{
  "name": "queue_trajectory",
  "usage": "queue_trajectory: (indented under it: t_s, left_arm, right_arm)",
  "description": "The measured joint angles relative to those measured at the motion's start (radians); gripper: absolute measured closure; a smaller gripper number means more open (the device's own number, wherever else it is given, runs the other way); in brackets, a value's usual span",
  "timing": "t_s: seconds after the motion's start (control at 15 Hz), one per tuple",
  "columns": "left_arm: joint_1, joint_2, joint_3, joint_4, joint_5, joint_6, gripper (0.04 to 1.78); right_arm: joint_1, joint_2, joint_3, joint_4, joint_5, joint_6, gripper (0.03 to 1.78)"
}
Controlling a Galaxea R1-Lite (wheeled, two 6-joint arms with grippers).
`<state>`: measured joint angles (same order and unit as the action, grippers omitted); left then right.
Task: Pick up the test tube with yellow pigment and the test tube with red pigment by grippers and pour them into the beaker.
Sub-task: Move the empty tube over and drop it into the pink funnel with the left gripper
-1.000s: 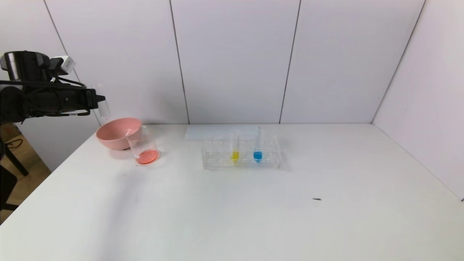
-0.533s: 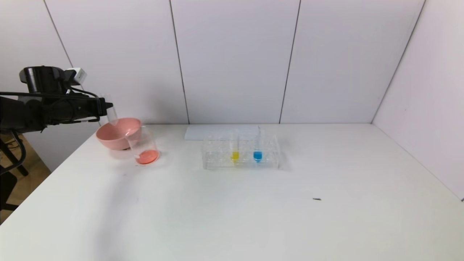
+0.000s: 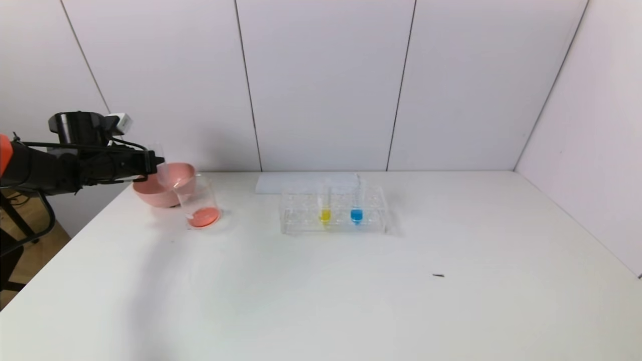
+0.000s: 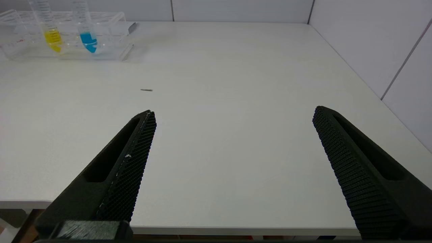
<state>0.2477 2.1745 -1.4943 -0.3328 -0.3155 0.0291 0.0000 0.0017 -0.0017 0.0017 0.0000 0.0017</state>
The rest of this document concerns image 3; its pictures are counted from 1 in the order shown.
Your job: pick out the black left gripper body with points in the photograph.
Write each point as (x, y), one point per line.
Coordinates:
(149, 162)

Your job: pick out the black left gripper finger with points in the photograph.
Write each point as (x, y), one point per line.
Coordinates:
(159, 161)

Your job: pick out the test tube with red pigment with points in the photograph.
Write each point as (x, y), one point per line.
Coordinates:
(163, 170)

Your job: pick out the test tube with yellow pigment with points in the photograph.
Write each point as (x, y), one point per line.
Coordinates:
(325, 215)

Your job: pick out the clear glass beaker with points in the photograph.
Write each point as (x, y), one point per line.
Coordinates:
(203, 216)

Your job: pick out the test tube with blue pigment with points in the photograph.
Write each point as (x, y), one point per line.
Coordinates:
(356, 215)

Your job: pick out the clear acrylic test tube rack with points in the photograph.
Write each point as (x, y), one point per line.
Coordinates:
(373, 218)

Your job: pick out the pink plastic bowl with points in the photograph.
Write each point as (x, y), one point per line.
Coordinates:
(163, 193)

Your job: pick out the white paper sheet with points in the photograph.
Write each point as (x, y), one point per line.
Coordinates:
(271, 184)

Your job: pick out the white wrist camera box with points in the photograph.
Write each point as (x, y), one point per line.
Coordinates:
(122, 123)

